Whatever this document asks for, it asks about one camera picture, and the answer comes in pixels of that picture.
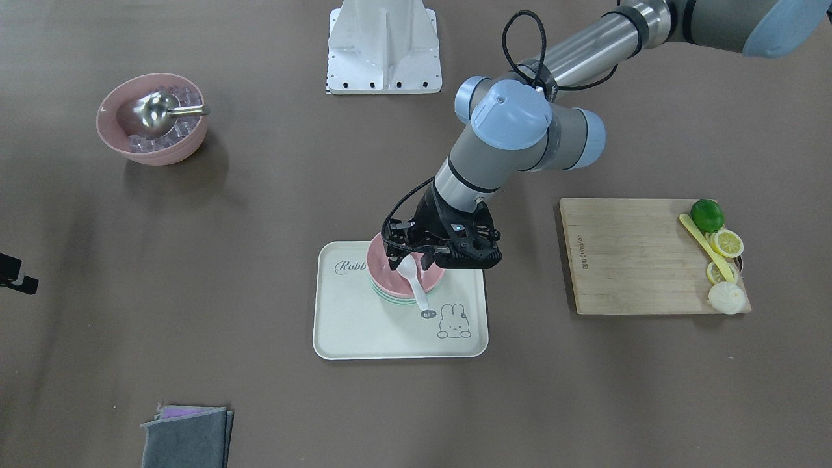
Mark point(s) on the large pink ice bowl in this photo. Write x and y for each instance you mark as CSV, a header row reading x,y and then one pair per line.
x,y
115,127

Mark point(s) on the cream rabbit tray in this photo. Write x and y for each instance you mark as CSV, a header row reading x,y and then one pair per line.
x,y
353,322

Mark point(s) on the grey folded cloth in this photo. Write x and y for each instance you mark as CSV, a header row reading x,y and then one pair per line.
x,y
188,436

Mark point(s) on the white plastic spoon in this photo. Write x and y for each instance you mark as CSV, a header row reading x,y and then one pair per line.
x,y
408,270

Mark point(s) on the wooden cutting board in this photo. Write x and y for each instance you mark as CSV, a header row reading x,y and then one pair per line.
x,y
633,257

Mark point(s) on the white pillar base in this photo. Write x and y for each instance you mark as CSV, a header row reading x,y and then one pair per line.
x,y
383,47

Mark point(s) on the yellow plastic knife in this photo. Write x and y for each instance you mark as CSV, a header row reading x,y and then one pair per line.
x,y
722,265

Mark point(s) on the metal ice scoop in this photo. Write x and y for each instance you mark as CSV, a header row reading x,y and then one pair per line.
x,y
156,114

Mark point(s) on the green lime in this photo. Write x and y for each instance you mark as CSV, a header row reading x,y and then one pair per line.
x,y
707,215

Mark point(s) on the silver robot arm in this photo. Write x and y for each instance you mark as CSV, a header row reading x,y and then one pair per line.
x,y
513,123

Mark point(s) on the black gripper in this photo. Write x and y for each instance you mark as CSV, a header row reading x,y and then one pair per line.
x,y
429,213

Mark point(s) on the lemon slice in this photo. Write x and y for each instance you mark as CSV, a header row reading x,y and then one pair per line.
x,y
715,276
726,243

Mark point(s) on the green stacked bowls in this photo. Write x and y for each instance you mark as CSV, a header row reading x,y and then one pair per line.
x,y
400,301

